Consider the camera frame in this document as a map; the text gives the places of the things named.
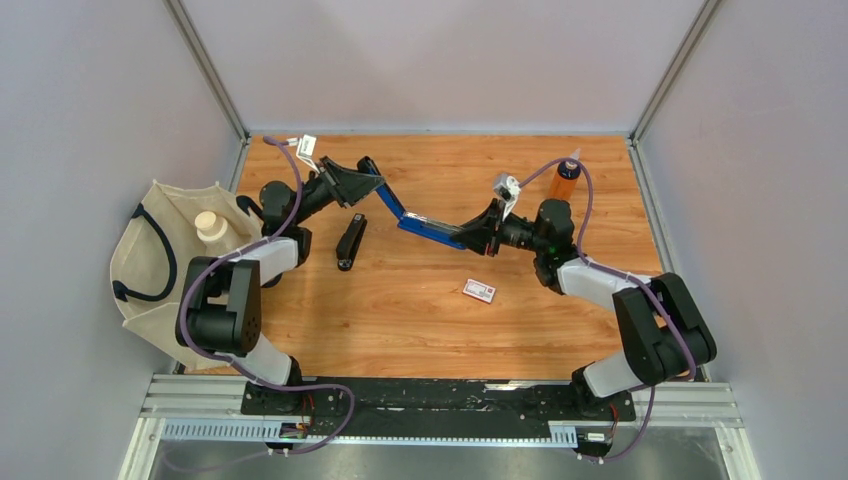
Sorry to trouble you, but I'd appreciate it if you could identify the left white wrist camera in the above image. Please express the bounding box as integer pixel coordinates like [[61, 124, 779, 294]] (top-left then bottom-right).
[[286, 134, 320, 172]]

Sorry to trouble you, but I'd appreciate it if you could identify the orange glue bottle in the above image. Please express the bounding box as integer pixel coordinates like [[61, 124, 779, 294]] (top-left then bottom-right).
[[548, 148, 582, 201]]

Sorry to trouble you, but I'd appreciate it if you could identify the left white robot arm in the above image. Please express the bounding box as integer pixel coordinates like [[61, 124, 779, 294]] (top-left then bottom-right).
[[175, 157, 385, 415]]

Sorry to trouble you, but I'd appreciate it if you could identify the cream bottle in bag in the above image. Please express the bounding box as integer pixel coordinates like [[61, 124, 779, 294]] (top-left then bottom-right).
[[194, 211, 237, 256]]

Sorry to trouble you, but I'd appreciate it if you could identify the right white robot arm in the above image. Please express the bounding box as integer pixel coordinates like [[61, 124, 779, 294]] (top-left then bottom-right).
[[450, 199, 717, 419]]

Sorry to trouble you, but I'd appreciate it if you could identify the beige tote bag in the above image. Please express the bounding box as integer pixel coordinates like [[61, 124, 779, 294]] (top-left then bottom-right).
[[110, 181, 261, 371]]

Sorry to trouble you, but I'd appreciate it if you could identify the white red staple box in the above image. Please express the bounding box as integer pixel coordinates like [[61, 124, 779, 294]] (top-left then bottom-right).
[[462, 279, 496, 304]]

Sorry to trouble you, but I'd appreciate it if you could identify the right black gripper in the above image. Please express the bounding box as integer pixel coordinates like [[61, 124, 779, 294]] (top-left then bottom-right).
[[450, 198, 548, 257]]

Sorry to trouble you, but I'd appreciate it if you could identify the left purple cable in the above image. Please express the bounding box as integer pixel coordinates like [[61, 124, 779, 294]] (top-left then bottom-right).
[[178, 136, 357, 458]]

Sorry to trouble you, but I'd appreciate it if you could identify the black stapler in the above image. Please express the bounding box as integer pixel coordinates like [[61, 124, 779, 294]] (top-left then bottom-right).
[[335, 213, 368, 272]]

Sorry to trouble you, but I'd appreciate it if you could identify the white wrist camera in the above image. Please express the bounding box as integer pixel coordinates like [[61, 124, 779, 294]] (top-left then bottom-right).
[[493, 173, 521, 221], [286, 134, 320, 172]]

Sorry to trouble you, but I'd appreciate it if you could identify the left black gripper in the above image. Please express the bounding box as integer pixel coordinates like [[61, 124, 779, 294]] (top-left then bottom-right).
[[290, 156, 382, 226]]

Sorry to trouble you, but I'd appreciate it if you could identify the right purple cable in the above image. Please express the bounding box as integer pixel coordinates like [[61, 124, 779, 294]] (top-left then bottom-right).
[[516, 157, 698, 463]]

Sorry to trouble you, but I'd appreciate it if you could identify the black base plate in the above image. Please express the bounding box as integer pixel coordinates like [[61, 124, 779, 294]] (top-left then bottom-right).
[[240, 377, 636, 440]]

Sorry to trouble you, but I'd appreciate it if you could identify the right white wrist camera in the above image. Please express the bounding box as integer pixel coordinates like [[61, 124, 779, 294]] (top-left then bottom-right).
[[493, 173, 521, 221]]

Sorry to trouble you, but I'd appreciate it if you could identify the purple cable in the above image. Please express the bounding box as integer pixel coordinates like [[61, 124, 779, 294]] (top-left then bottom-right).
[[516, 157, 698, 463], [178, 136, 357, 458]]

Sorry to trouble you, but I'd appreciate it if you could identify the blue stapler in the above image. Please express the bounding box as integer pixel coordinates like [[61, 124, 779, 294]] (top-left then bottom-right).
[[376, 180, 467, 250]]

